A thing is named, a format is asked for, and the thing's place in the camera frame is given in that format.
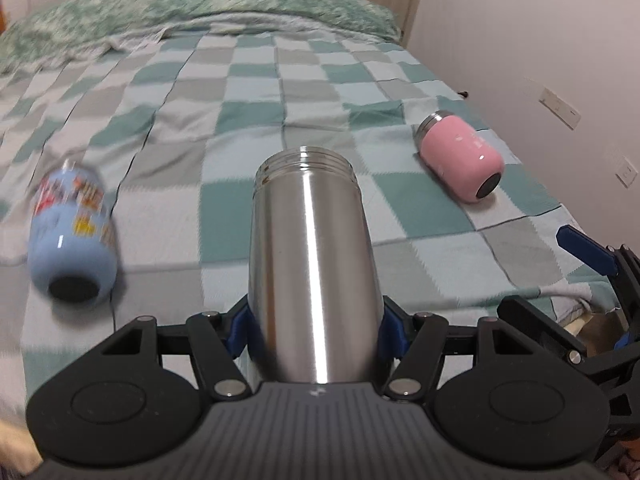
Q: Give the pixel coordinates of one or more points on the white wall switch plate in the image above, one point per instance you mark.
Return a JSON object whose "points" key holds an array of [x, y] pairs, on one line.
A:
{"points": [[560, 109]]}

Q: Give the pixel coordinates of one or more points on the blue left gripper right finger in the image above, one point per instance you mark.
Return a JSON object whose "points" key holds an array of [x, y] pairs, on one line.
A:
{"points": [[395, 335]]}

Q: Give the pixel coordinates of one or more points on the white wall socket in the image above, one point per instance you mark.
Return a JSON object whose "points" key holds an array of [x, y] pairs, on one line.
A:
{"points": [[626, 172]]}

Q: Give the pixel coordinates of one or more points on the stainless steel cup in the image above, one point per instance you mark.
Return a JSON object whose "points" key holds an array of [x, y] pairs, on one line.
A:
{"points": [[313, 286]]}

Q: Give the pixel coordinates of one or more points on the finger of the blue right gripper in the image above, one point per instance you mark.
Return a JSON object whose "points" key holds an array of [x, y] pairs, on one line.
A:
{"points": [[587, 250]]}

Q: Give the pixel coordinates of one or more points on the light blue cartoon cup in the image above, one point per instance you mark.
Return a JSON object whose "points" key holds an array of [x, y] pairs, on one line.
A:
{"points": [[72, 256]]}

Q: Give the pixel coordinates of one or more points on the green floral quilt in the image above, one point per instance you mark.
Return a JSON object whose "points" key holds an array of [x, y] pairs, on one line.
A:
{"points": [[79, 30]]}

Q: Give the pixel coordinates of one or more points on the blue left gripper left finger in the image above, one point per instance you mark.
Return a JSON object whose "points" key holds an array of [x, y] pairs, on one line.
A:
{"points": [[235, 327]]}

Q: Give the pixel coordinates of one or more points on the green checkered blanket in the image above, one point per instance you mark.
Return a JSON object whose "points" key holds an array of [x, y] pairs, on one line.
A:
{"points": [[177, 130]]}

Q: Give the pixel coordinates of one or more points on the pink cup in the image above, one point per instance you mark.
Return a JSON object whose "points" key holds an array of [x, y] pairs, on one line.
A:
{"points": [[465, 163]]}

